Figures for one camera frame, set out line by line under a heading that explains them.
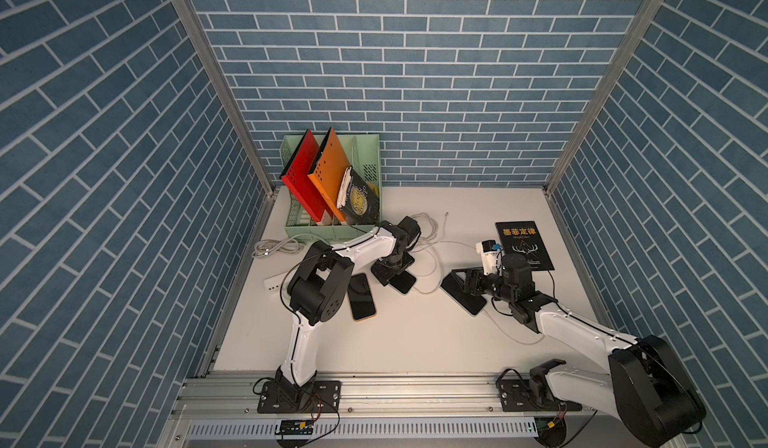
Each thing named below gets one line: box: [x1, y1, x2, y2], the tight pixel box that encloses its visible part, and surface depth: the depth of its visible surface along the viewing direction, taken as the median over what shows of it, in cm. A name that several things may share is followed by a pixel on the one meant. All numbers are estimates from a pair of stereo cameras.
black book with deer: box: [495, 220, 555, 271], surface depth 105 cm
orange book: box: [308, 127, 351, 224], surface depth 93 cm
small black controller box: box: [275, 420, 314, 435], surface depth 73 cm
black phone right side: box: [440, 272, 488, 316], surface depth 91 cm
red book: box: [280, 129, 333, 225], surface depth 90 cm
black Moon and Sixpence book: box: [336, 166, 380, 224], surface depth 98 cm
